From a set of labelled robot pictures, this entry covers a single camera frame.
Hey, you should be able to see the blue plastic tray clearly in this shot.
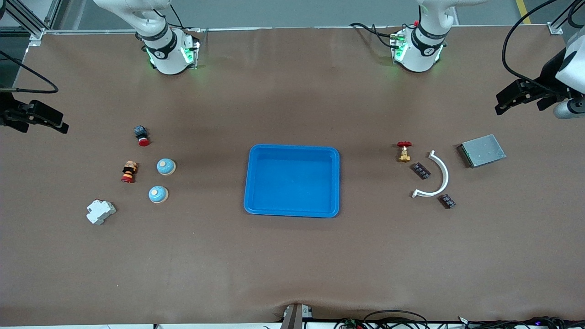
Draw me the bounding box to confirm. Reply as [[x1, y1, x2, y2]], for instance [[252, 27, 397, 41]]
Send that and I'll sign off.
[[244, 144, 340, 218]]

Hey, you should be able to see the grey metal module box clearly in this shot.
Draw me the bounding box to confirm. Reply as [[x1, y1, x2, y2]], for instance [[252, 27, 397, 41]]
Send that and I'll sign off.
[[457, 134, 507, 169]]

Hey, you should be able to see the red button with orange body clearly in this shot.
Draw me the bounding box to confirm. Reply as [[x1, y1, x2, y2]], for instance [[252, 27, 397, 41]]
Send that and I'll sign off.
[[121, 161, 138, 184]]

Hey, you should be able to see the white circuit breaker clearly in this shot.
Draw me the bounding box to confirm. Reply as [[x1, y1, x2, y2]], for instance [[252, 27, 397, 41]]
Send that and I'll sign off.
[[86, 199, 117, 225]]

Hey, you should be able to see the white curved plastic clip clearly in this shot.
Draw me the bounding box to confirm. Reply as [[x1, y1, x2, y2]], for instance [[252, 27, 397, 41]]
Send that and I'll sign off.
[[412, 150, 449, 198]]

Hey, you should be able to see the brown table mat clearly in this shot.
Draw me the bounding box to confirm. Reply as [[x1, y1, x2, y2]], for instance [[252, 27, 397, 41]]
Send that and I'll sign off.
[[0, 25, 585, 326]]

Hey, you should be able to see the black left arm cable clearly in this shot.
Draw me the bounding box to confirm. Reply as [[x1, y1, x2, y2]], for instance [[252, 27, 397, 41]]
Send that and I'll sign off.
[[501, 0, 585, 93]]

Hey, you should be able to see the aluminium frame post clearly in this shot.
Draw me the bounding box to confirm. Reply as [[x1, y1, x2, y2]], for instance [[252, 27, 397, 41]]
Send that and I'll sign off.
[[548, 0, 585, 35], [0, 0, 62, 46]]

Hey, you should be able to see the black cable bundle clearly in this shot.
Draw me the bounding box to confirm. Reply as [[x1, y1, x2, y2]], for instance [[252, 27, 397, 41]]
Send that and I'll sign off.
[[334, 310, 585, 329]]

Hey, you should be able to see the metal table clamp bracket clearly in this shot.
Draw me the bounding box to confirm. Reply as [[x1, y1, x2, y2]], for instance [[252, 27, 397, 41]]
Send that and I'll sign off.
[[280, 303, 314, 329]]

